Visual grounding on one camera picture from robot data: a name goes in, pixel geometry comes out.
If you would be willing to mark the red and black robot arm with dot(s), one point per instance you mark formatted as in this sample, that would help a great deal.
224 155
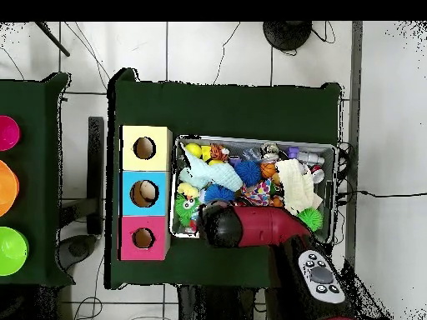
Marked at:
267 226

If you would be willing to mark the shallow clear mesh bin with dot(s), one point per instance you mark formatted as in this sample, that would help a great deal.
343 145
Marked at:
247 143

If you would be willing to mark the wooden box with three holes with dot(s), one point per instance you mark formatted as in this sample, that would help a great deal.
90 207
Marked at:
160 160

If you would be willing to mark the light blue waffle cloth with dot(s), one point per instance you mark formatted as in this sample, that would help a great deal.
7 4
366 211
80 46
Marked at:
220 176

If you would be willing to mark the blue spiky rubber ball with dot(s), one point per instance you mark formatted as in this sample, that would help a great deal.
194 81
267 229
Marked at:
217 193
248 173

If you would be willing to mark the orange tiger plush toy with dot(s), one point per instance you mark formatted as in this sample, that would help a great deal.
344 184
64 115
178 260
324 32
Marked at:
218 152

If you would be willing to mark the yellow smooth ball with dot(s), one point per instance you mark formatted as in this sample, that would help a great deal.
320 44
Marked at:
193 150

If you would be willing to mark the green spiky monster toy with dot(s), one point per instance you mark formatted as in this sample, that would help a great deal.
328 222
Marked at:
183 211

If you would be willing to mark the dark green table cloth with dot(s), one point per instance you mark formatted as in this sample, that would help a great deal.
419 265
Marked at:
36 100
217 110

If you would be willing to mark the cream waffle cloth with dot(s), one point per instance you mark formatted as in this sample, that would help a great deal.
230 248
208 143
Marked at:
297 183

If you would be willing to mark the green spiky rubber ball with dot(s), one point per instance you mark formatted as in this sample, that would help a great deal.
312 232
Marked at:
312 220

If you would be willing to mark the black upright panel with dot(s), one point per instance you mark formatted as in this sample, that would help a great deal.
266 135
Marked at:
95 173

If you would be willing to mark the grey stand base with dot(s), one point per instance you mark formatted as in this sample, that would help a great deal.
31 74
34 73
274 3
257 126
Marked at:
76 250

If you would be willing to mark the black round stand base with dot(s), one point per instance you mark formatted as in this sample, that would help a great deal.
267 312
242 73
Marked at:
287 35

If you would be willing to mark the orange plastic bowl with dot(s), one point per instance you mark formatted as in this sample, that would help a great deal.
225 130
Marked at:
6 188

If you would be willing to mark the pink plastic bowl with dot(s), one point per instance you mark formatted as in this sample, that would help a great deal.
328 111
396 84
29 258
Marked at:
8 133

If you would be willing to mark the black pole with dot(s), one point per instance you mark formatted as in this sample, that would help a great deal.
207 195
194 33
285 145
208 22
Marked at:
53 40

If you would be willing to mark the green plastic bowl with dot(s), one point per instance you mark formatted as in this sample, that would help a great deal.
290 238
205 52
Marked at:
11 251

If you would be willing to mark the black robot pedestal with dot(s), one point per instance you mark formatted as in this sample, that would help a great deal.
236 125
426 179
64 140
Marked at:
217 306

